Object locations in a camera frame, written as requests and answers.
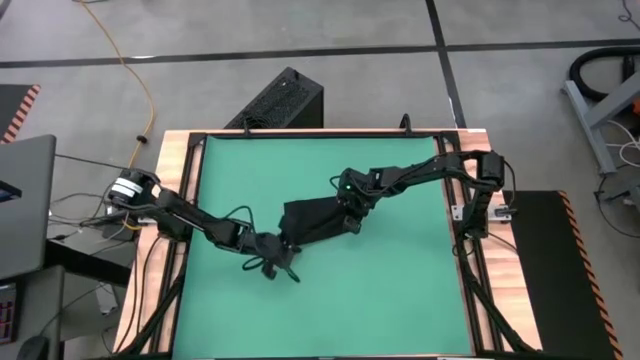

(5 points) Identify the black side table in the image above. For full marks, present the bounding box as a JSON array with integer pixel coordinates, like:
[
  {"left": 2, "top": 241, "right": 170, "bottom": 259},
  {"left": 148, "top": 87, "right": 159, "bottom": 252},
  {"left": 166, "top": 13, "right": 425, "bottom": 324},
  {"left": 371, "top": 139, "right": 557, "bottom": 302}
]
[{"left": 44, "top": 234, "right": 135, "bottom": 287}]

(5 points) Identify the black hazard-striped floor mat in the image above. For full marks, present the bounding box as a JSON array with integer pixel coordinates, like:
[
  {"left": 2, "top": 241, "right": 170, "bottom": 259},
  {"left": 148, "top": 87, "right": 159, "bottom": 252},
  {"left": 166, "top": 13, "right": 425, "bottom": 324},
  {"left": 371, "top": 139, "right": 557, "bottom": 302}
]
[
  {"left": 0, "top": 83, "right": 42, "bottom": 145},
  {"left": 502, "top": 189, "right": 624, "bottom": 360}
]

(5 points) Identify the grey metal stand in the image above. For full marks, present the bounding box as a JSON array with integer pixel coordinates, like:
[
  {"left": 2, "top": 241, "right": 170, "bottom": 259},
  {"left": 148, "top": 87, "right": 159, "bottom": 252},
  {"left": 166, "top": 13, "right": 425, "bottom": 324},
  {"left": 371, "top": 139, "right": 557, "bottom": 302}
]
[{"left": 560, "top": 69, "right": 640, "bottom": 176}]

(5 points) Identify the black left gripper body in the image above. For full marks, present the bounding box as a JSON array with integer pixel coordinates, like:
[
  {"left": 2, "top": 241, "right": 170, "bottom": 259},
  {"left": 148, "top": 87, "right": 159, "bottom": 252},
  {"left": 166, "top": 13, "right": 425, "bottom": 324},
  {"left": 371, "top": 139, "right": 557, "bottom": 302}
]
[{"left": 245, "top": 232, "right": 297, "bottom": 269}]

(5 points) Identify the black computer tower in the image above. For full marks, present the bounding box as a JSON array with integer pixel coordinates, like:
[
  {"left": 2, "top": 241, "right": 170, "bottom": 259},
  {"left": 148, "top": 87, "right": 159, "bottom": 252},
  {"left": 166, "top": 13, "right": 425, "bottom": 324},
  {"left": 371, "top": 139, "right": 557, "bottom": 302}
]
[{"left": 224, "top": 66, "right": 325, "bottom": 130}]

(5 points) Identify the black vacuum hose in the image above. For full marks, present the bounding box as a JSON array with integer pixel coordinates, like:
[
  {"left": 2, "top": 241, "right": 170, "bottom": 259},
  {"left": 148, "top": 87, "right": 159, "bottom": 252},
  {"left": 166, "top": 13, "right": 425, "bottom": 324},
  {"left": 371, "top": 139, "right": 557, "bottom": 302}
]
[{"left": 569, "top": 46, "right": 640, "bottom": 104}]

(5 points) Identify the small black device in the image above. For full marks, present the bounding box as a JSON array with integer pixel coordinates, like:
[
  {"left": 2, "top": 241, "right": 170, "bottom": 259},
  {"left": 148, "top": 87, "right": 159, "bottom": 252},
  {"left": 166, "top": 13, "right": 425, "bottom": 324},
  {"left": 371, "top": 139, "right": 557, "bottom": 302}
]
[{"left": 0, "top": 178, "right": 24, "bottom": 204}]

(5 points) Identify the thin black cable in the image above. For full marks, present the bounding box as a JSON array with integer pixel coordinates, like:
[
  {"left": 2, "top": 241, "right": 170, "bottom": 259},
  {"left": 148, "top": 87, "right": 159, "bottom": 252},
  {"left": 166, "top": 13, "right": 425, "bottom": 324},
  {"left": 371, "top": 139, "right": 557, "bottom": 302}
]
[{"left": 53, "top": 152, "right": 155, "bottom": 176}]

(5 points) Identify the black towel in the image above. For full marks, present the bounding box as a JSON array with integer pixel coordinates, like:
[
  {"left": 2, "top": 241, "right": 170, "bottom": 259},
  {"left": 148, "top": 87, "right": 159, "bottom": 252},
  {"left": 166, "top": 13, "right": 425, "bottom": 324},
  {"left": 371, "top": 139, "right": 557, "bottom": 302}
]
[{"left": 278, "top": 195, "right": 359, "bottom": 247}]

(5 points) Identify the black computer mouse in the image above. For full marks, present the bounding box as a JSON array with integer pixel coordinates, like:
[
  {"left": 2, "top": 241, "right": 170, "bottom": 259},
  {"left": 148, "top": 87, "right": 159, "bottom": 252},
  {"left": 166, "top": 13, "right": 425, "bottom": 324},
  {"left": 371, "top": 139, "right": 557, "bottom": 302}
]
[{"left": 16, "top": 333, "right": 51, "bottom": 360}]

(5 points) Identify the grey laptop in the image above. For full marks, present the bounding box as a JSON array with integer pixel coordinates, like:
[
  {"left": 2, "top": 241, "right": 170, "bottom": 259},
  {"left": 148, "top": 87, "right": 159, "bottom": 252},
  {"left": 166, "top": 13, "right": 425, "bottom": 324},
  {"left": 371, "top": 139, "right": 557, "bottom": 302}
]
[{"left": 0, "top": 133, "right": 57, "bottom": 281}]

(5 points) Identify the yellow extension cable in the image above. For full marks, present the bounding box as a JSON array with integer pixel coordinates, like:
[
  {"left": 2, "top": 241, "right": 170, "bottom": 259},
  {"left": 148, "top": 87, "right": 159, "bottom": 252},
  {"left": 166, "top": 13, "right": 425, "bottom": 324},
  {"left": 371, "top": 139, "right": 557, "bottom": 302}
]
[{"left": 79, "top": 0, "right": 157, "bottom": 231}]

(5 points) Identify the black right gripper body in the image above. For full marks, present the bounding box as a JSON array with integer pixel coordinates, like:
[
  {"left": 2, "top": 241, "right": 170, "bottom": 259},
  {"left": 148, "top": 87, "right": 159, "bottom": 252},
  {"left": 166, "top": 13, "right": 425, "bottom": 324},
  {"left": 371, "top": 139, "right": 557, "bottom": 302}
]
[{"left": 337, "top": 168, "right": 384, "bottom": 214}]

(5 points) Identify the black floor cable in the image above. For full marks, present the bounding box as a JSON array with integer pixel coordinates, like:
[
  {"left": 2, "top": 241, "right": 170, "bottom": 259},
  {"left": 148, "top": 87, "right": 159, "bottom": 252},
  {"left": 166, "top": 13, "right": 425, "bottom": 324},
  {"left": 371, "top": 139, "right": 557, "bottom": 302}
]
[{"left": 593, "top": 167, "right": 640, "bottom": 240}]

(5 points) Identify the grey desk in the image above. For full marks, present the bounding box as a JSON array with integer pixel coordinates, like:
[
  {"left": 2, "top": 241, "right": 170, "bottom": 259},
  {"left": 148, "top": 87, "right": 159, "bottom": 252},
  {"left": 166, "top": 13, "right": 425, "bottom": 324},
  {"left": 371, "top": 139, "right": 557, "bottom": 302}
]
[{"left": 0, "top": 264, "right": 66, "bottom": 360}]

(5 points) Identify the green table mat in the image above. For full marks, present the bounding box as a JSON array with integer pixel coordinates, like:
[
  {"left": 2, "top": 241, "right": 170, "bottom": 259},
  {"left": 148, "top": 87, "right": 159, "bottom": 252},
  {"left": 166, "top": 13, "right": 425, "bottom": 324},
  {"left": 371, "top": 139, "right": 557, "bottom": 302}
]
[{"left": 172, "top": 134, "right": 474, "bottom": 359}]

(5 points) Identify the white floor cable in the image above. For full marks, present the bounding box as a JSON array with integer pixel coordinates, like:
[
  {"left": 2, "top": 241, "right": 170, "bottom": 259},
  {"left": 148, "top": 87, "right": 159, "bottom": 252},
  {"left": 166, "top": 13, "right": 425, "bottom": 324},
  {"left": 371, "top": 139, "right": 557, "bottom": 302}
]
[{"left": 604, "top": 118, "right": 640, "bottom": 170}]

